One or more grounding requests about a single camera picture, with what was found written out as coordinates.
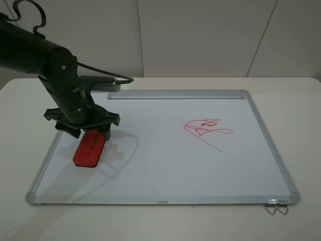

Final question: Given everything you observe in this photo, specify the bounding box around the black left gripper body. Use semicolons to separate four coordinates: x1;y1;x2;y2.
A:
44;103;120;130

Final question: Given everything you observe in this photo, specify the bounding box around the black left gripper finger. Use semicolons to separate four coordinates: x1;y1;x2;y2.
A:
55;122;81;138
99;124;111;141

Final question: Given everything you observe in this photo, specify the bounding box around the red whiteboard eraser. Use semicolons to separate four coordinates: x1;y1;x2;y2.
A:
72;130;105;168

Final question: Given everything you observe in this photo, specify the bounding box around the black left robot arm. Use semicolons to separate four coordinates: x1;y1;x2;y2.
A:
1;20;120;140

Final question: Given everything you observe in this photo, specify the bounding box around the grey marker tray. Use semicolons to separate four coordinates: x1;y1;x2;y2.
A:
107;89;246;100

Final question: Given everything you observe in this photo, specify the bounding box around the left metal hanging hook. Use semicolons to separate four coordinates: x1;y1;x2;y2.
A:
264;199;278;215

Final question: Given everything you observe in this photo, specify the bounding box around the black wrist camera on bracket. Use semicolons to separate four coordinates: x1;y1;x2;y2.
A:
79;75;120;92

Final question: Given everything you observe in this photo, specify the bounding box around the black camera cable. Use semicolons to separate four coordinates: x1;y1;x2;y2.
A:
0;0;134;85

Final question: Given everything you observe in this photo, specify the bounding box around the white whiteboard with grey frame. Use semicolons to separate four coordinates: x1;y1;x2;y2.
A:
25;90;300;205

